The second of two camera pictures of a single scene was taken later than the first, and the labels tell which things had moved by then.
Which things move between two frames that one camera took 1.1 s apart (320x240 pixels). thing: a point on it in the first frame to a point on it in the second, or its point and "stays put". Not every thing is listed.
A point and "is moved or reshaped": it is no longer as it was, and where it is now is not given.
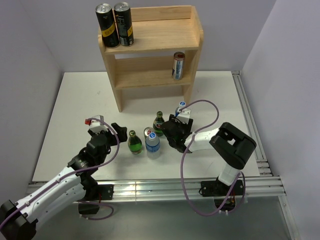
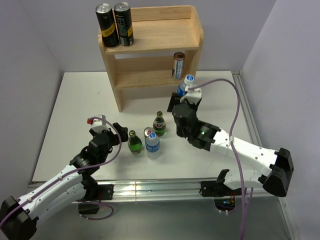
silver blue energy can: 177,70 stays put
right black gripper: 188,127 to 174,99
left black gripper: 122,136 stays put
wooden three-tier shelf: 164,54 stays put
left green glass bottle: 134,143 stays put
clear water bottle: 182,104 is moved or reshaped
